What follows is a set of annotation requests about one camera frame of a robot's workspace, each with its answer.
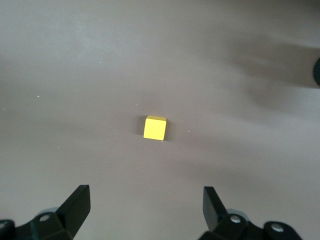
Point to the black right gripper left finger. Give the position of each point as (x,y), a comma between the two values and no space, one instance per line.
(75,207)

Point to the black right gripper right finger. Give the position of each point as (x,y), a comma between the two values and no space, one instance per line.
(212,207)

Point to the yellow wooden block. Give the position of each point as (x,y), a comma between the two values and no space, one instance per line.
(155,128)

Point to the brown paper table cover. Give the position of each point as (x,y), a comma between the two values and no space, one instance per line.
(75,75)

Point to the black cylinder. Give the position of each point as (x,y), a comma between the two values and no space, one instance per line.
(317,72)

